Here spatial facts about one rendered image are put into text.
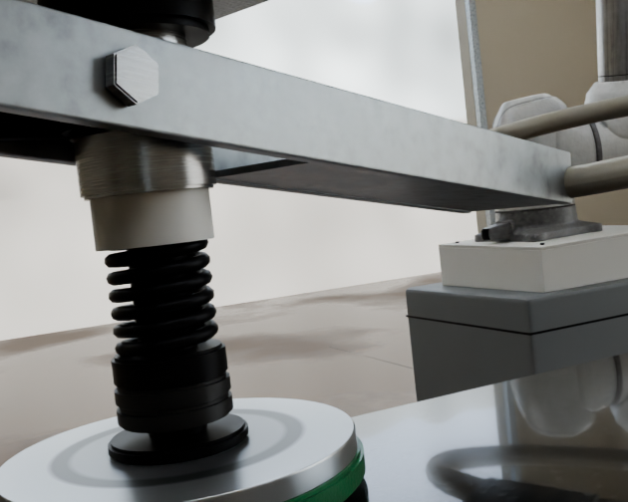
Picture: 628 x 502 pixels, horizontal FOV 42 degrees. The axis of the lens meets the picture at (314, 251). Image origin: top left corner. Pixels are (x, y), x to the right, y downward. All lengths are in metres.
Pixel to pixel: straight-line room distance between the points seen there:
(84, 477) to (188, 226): 0.15
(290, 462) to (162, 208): 0.15
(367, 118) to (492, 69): 6.07
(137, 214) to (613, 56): 1.32
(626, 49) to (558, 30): 5.44
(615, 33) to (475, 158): 1.04
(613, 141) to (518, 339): 0.44
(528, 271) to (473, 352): 0.19
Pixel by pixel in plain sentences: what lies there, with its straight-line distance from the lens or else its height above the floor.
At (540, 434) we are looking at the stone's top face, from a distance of 0.57.
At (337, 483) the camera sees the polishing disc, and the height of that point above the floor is 0.84.
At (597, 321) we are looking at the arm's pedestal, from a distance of 1.49.
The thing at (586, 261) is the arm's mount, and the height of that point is 0.84.
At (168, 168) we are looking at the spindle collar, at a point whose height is 1.02.
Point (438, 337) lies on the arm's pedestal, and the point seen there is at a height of 0.71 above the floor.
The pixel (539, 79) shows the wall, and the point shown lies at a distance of 6.89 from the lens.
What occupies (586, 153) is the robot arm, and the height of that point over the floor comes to 1.03.
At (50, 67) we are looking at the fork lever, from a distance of 0.40.
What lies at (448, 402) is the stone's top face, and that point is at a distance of 0.66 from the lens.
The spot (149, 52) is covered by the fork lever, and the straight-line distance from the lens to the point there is 0.43.
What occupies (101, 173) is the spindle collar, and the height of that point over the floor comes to 1.02.
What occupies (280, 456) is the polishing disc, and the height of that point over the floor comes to 0.86.
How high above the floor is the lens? 0.99
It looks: 3 degrees down
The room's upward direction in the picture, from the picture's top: 6 degrees counter-clockwise
